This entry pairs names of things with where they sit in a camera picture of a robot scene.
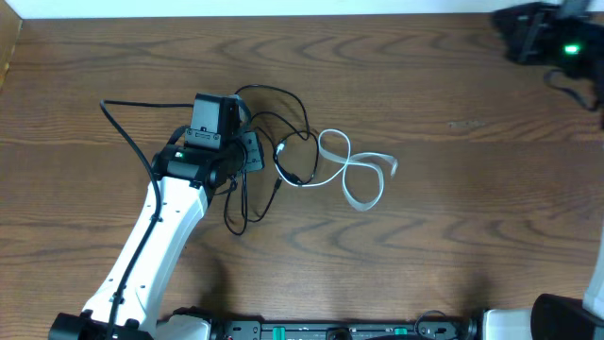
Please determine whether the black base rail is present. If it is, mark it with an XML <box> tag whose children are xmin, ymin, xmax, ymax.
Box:
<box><xmin>155</xmin><ymin>306</ymin><xmax>482</xmax><ymax>340</ymax></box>

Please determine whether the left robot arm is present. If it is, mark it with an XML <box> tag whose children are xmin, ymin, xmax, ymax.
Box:
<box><xmin>48</xmin><ymin>93</ymin><xmax>258</xmax><ymax>339</ymax></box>

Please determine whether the black USB cable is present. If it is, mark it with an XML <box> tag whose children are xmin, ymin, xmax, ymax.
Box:
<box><xmin>222</xmin><ymin>83</ymin><xmax>325</xmax><ymax>237</ymax></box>

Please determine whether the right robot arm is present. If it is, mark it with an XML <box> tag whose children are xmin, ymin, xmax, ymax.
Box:
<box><xmin>468</xmin><ymin>0</ymin><xmax>603</xmax><ymax>340</ymax></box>

